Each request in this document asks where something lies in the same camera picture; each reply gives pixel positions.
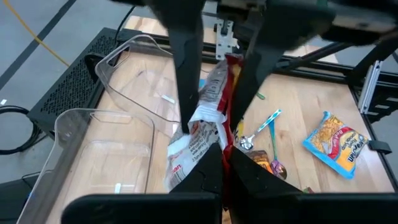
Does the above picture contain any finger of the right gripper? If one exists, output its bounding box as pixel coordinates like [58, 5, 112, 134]
[169, 18, 205, 133]
[229, 43, 284, 131]

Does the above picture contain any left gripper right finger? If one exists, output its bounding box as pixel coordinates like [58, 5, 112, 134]
[229, 146, 398, 224]

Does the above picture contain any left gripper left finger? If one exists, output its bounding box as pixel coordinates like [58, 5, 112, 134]
[61, 142, 224, 224]

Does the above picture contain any red white ramen packet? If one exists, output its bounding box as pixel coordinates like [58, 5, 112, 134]
[164, 53, 245, 192]

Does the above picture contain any silver foil wrapped item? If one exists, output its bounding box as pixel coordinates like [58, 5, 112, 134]
[238, 108, 283, 152]

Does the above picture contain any dark orange snack packet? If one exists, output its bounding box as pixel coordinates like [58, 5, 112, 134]
[247, 149, 274, 175]

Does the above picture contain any clear plastic bin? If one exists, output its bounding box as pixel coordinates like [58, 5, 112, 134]
[95, 34, 200, 138]
[15, 108, 155, 224]

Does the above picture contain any blue beef ramen packet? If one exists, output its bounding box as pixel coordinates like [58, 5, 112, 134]
[302, 111, 371, 180]

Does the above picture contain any black perforated computer case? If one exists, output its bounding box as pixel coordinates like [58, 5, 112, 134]
[27, 27, 137, 139]

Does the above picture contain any black flat panel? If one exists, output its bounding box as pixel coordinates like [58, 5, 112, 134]
[0, 172, 41, 224]

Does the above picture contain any purple spoon teal handle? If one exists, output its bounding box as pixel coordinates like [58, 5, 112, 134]
[267, 119, 289, 180]

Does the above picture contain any yellow cable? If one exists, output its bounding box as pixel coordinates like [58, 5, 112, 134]
[2, 0, 71, 68]

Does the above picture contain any black coiled cable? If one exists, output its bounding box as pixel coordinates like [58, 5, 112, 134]
[0, 105, 41, 156]

